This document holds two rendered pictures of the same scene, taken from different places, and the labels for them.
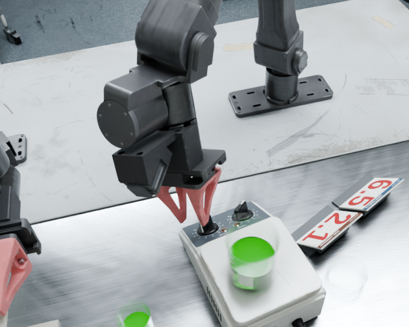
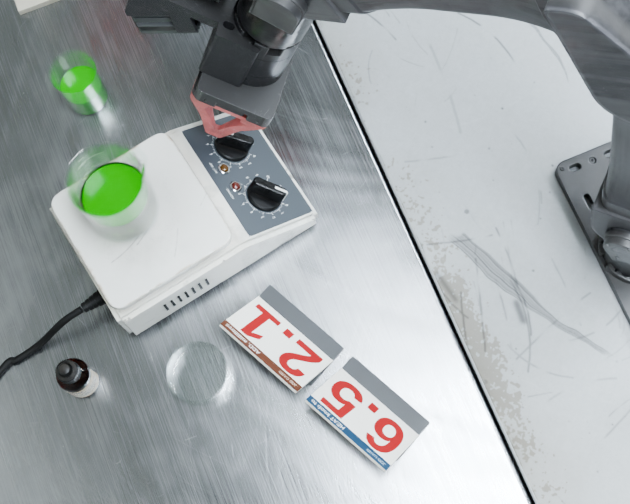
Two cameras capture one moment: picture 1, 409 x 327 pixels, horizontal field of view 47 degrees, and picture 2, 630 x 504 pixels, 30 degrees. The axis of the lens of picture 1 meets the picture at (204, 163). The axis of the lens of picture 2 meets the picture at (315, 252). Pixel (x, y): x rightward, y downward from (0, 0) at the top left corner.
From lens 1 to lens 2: 0.71 m
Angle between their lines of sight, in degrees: 44
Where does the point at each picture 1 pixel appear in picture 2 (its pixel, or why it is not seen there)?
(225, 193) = (352, 173)
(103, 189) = not seen: outside the picture
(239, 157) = (441, 187)
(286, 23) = (621, 181)
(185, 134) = (220, 40)
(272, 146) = (481, 245)
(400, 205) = (361, 477)
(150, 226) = not seen: hidden behind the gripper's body
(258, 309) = (71, 223)
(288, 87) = not seen: hidden behind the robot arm
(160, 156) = (169, 13)
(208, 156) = (249, 95)
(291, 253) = (164, 263)
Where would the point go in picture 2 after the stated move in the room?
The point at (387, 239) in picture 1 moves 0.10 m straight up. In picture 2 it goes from (285, 447) to (275, 434)
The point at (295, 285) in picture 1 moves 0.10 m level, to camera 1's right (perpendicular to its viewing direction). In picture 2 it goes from (112, 271) to (133, 386)
